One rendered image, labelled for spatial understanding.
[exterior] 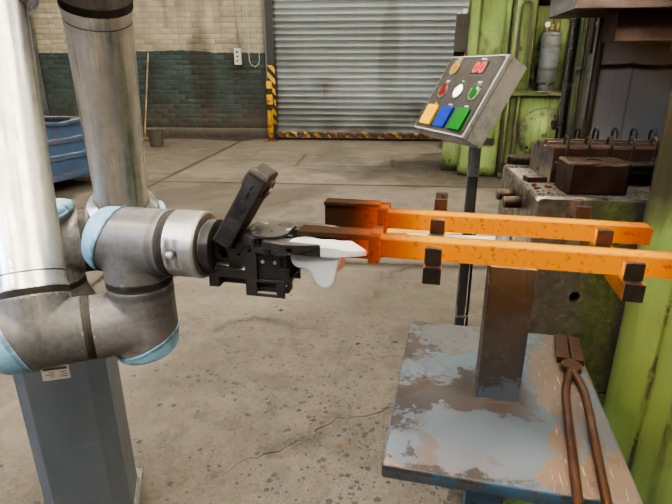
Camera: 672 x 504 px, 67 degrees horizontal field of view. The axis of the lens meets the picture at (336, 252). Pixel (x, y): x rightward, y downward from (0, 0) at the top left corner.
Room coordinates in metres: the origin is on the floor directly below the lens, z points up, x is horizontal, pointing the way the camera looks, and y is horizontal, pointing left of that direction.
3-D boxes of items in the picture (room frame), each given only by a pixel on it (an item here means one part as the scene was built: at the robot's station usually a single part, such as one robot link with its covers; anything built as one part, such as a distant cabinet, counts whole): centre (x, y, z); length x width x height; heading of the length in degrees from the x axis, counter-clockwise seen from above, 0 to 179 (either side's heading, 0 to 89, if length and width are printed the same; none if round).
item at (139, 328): (0.66, 0.29, 0.82); 0.12 x 0.09 x 0.12; 115
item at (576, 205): (0.78, -0.27, 0.95); 0.23 x 0.06 x 0.02; 77
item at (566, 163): (1.04, -0.53, 0.95); 0.12 x 0.08 x 0.06; 83
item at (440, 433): (0.66, -0.25, 0.68); 0.40 x 0.30 x 0.02; 167
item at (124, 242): (0.66, 0.27, 0.93); 0.12 x 0.09 x 0.10; 77
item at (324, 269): (0.57, 0.01, 0.93); 0.09 x 0.03 x 0.06; 69
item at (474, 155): (1.79, -0.49, 0.54); 0.04 x 0.04 x 1.08; 83
